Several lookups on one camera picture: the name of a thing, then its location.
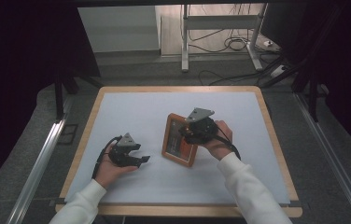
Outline hand-held gripper black cable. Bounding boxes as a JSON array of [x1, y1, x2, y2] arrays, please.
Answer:
[[91, 135, 123, 180], [215, 124, 243, 161]]

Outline white cabinet panel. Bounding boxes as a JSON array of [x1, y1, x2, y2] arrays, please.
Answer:
[[77, 5, 162, 54]]

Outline person's right hand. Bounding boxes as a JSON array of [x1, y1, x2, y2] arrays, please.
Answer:
[[200, 119, 234, 161]]

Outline white power strip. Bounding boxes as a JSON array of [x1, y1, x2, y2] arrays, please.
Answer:
[[269, 63, 289, 78]]

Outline white metal desk frame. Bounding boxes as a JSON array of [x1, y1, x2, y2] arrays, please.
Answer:
[[180, 3, 269, 74]]

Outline person's left hand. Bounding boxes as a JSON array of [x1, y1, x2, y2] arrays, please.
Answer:
[[93, 151, 139, 190]]

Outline wooden box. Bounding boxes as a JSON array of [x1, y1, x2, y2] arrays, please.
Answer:
[[161, 112, 199, 168]]

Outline dark curtain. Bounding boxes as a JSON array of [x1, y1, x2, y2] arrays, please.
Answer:
[[0, 0, 101, 202], [260, 0, 351, 162]]

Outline left hand-held gripper black cable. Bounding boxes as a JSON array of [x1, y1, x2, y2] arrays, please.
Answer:
[[91, 135, 123, 180]]

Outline wooden framed white board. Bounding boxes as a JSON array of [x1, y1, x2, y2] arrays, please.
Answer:
[[64, 91, 291, 205]]

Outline right hand-held gripper black cable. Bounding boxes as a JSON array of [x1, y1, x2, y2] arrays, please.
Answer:
[[215, 124, 243, 161]]

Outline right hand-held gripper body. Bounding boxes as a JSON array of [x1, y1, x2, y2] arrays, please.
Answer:
[[182, 106, 220, 146]]

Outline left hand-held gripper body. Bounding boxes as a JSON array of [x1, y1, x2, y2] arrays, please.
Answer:
[[107, 132, 142, 168]]

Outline black floor grate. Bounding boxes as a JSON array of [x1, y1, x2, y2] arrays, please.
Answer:
[[57, 123, 79, 146]]

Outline black floor cables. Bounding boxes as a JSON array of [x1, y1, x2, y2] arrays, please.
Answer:
[[188, 3, 287, 87]]

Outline black metal stand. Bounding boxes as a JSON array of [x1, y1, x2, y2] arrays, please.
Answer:
[[52, 73, 105, 121], [290, 71, 321, 123]]

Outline metal floor rail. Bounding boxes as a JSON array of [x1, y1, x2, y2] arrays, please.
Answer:
[[6, 119, 68, 224], [292, 92, 351, 224]]

